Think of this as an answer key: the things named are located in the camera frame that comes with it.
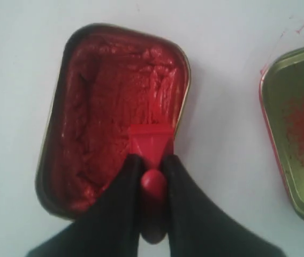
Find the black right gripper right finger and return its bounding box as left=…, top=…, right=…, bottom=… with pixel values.
left=162, top=155, right=285, bottom=256

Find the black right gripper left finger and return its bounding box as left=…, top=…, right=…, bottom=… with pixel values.
left=27, top=155, right=143, bottom=256

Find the red plastic stamp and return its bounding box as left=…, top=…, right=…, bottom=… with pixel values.
left=128, top=124, right=174, bottom=244

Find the red ink paste tin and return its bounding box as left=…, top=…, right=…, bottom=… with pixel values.
left=35, top=24, right=191, bottom=220

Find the gold tin lid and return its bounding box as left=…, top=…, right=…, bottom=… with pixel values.
left=259, top=47, right=304, bottom=219

